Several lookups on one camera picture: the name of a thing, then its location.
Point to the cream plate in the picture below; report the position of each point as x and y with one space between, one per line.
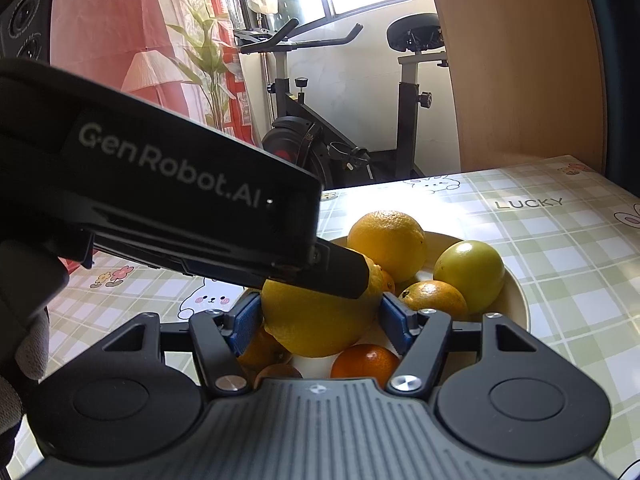
515 305

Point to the white crumpled object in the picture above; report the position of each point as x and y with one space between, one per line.
262 0

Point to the green round fruit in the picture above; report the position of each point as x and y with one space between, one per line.
467 270

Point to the green checked tablecloth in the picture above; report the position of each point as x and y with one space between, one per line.
575 270

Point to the wooden board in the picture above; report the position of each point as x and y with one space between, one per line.
525 60

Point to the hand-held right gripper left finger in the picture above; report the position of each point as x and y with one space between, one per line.
245 325

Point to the black exercise bike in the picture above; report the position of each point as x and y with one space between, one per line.
295 135

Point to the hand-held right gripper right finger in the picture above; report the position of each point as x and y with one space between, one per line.
397 322

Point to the dark curtain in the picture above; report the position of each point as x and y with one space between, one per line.
625 60

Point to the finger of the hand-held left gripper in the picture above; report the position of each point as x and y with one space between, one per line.
340 275

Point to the large yellow citrus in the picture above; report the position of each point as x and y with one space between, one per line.
387 245

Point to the green-tinged orange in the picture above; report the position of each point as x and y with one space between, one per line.
432 300

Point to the small orange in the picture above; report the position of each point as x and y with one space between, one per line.
262 347
365 362

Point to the person's left hand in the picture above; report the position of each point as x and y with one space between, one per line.
35 350

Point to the yellow lemon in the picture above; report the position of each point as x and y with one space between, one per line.
315 322

